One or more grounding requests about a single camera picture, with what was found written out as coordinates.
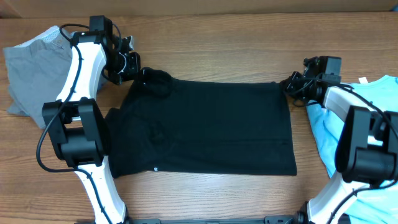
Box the black t-shirt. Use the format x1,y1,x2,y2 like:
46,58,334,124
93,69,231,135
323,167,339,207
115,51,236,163
106,68,297,178

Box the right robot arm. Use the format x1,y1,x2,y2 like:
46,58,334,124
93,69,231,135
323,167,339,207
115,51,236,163
280,56,397,223

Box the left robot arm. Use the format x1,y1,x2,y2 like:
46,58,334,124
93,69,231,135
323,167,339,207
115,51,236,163
36,16,141,223

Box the folded grey shorts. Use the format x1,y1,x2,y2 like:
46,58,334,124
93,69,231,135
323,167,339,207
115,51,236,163
3,26,72,129

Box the light blue t-shirt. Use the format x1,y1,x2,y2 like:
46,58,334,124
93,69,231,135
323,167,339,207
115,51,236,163
306,74,398,224

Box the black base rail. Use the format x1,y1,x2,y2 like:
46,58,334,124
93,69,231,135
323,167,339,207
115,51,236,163
126,215,307,224

